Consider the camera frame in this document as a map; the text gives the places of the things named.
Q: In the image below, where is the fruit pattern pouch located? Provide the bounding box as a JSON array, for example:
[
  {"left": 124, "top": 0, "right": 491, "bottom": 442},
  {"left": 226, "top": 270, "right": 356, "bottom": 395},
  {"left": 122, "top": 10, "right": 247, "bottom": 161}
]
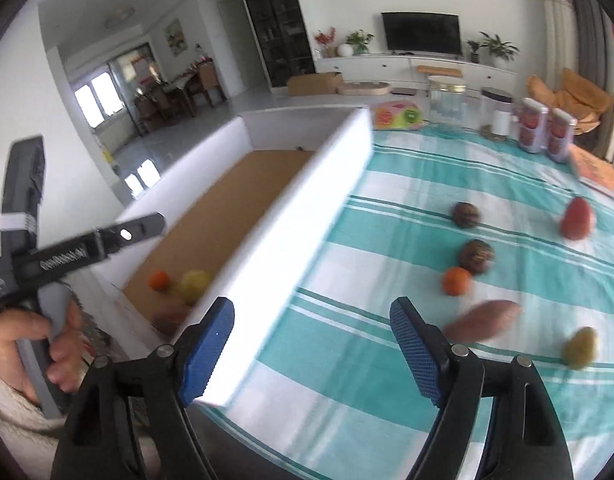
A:
[{"left": 372, "top": 100, "right": 425, "bottom": 131}]

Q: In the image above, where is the dark mangosteen middle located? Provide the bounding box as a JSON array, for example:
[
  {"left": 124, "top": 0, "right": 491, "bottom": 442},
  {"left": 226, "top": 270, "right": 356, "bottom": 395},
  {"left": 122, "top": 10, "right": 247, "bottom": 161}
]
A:
[{"left": 458, "top": 240, "right": 496, "bottom": 275}]

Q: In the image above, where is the person's left hand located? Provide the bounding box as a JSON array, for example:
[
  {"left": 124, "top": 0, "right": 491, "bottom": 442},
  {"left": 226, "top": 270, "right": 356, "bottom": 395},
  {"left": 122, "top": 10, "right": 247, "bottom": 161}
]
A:
[{"left": 0, "top": 300, "right": 83, "bottom": 405}]

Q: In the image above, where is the red apple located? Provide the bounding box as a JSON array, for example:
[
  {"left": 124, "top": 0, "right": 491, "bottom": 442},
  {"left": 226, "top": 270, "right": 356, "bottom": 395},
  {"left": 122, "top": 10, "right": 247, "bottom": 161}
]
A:
[{"left": 560, "top": 196, "right": 595, "bottom": 240}]

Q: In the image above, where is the large sweet potato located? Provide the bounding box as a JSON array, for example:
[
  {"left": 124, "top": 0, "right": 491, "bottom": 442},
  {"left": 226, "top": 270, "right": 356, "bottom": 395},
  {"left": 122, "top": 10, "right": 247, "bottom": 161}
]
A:
[{"left": 441, "top": 300, "right": 522, "bottom": 344}]

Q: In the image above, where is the small orange tangerine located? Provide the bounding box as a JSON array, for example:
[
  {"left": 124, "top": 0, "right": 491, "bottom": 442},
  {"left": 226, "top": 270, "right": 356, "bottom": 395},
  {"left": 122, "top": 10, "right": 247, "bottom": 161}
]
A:
[{"left": 148, "top": 270, "right": 171, "bottom": 292}]

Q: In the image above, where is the orange lounge chair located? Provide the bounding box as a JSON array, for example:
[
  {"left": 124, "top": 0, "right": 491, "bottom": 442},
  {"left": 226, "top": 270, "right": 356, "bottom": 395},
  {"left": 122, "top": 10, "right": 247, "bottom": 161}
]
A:
[{"left": 527, "top": 68, "right": 613, "bottom": 136}]

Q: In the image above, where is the left red-white can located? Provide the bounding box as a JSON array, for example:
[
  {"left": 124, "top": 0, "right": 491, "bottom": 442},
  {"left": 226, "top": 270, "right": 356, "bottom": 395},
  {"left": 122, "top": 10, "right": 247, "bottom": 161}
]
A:
[{"left": 517, "top": 98, "right": 549, "bottom": 154}]

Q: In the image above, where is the dark mangosteen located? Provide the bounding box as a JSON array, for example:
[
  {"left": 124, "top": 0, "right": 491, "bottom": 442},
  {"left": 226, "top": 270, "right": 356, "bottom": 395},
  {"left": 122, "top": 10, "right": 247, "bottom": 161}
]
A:
[
  {"left": 458, "top": 240, "right": 496, "bottom": 275},
  {"left": 451, "top": 202, "right": 482, "bottom": 229}
]

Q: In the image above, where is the cardboard box on floor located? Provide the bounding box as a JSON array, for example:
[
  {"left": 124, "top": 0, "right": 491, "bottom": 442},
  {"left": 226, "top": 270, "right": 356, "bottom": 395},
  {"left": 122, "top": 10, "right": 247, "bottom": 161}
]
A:
[{"left": 287, "top": 72, "right": 344, "bottom": 96}]

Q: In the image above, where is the green-yellow pear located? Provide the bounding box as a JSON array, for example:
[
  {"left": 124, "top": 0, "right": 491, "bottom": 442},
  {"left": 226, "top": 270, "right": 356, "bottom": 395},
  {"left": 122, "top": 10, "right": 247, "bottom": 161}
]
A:
[{"left": 563, "top": 326, "right": 599, "bottom": 370}]

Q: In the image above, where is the large yellow citrus fruit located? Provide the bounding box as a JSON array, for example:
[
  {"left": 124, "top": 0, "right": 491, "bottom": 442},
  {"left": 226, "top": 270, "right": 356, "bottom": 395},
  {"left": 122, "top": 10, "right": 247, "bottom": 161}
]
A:
[{"left": 178, "top": 270, "right": 213, "bottom": 306}]

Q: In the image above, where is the clear glass jar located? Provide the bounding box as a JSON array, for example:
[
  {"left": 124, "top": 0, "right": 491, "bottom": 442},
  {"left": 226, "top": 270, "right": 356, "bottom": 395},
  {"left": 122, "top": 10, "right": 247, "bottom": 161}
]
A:
[{"left": 429, "top": 75, "right": 467, "bottom": 128}]

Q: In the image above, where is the left potted plant white vase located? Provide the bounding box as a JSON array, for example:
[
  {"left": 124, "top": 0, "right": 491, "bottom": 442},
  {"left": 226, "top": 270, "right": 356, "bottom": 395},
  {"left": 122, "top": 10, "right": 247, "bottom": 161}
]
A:
[{"left": 336, "top": 29, "right": 374, "bottom": 58}]

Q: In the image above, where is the red flower vase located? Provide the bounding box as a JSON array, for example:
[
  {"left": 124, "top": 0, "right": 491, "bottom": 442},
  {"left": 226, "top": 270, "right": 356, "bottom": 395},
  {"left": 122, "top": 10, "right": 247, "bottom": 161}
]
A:
[{"left": 315, "top": 27, "right": 336, "bottom": 58}]

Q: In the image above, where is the red-white can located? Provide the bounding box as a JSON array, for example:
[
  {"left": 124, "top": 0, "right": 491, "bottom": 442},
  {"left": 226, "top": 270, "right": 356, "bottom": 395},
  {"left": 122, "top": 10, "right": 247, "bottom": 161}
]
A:
[
  {"left": 517, "top": 98, "right": 549, "bottom": 154},
  {"left": 546, "top": 108, "right": 577, "bottom": 164}
]

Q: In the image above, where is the black television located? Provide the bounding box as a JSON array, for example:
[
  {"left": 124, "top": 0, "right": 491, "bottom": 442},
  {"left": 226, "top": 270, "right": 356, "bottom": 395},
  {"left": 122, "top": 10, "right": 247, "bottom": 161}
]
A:
[{"left": 382, "top": 12, "right": 462, "bottom": 56}]

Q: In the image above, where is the green potted plant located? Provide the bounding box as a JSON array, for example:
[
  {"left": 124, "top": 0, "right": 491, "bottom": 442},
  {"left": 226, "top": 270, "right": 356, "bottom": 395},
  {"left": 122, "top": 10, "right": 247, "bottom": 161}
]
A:
[{"left": 480, "top": 32, "right": 520, "bottom": 70}]

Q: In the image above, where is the clear jar black lid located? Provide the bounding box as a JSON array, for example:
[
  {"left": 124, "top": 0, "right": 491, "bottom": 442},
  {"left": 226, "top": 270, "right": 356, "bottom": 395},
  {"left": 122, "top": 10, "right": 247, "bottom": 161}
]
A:
[{"left": 479, "top": 87, "right": 513, "bottom": 142}]

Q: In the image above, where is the orange book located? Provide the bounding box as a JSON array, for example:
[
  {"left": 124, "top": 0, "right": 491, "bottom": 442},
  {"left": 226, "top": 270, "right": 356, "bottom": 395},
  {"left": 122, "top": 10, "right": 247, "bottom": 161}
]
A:
[{"left": 569, "top": 145, "right": 614, "bottom": 200}]

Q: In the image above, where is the teal plaid tablecloth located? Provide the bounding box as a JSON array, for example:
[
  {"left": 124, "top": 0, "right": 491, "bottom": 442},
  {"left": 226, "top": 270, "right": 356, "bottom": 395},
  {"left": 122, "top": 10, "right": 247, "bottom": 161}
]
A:
[{"left": 204, "top": 126, "right": 614, "bottom": 479}]

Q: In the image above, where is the small sweet potato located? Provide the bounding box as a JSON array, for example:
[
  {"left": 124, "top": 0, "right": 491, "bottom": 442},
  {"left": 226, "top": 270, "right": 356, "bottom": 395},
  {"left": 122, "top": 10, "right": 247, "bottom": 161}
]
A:
[{"left": 151, "top": 307, "right": 190, "bottom": 339}]

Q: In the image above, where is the right red-white can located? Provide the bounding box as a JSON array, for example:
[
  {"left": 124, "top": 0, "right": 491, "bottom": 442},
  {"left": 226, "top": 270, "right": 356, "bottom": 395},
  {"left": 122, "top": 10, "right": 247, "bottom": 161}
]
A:
[{"left": 546, "top": 108, "right": 577, "bottom": 164}]

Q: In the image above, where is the dark mangosteen far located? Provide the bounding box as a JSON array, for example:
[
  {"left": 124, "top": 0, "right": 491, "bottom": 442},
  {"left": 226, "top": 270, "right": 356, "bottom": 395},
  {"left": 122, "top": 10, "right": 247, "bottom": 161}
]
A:
[{"left": 451, "top": 202, "right": 482, "bottom": 229}]

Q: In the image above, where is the black display cabinet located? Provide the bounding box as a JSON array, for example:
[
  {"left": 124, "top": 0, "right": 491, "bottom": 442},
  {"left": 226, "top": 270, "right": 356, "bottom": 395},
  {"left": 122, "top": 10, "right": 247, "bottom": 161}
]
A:
[{"left": 244, "top": 0, "right": 315, "bottom": 88}]

